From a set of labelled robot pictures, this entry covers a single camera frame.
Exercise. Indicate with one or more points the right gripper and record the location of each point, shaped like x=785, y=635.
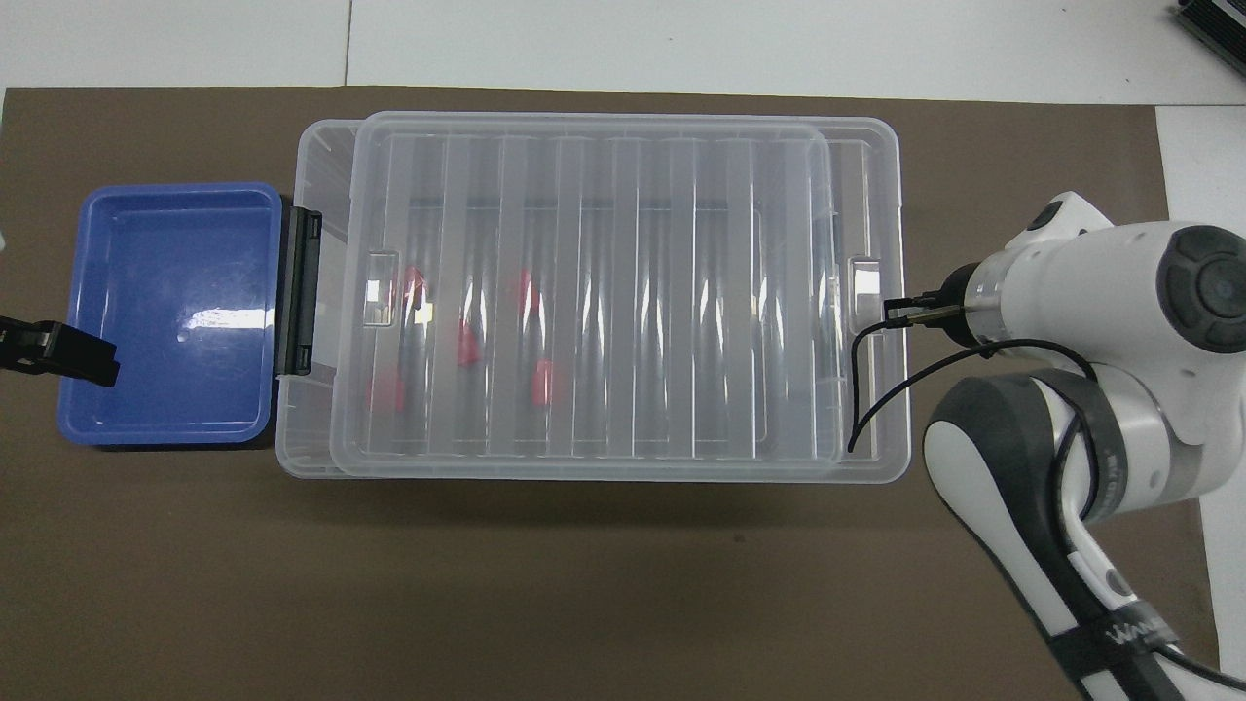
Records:
x=957, y=304

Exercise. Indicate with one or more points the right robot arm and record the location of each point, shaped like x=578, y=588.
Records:
x=1090, y=292

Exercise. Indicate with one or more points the blue plastic tray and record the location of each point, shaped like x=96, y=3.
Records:
x=175, y=312

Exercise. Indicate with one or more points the black box latch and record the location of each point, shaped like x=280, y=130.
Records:
x=298, y=292

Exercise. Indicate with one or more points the clear plastic box lid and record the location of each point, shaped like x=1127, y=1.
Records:
x=307, y=292

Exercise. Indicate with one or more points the clear plastic storage box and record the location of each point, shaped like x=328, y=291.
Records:
x=623, y=292

